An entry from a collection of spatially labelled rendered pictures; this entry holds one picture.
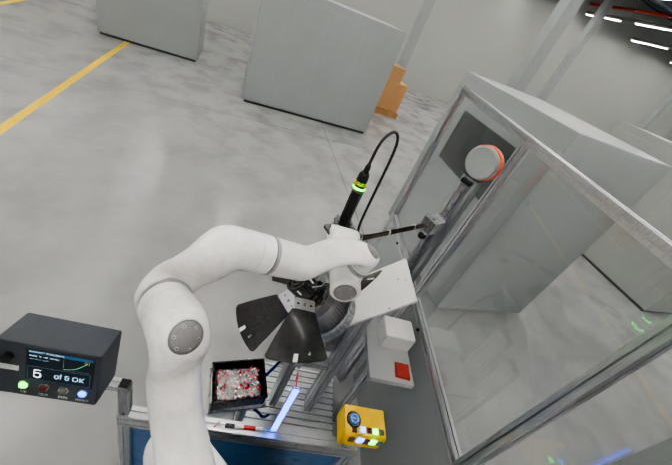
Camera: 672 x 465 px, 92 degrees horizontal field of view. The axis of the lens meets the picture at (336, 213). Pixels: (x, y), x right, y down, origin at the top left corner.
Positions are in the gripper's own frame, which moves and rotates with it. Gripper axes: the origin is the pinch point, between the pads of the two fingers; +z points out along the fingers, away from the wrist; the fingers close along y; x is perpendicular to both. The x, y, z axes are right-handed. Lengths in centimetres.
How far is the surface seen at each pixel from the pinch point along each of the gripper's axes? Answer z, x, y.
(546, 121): 158, 37, 158
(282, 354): -23, -47, -6
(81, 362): -40, -42, -62
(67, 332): -33, -41, -70
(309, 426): 1, -157, 36
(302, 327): -11.5, -45.3, -0.3
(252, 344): -7, -71, -16
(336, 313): 3, -50, 15
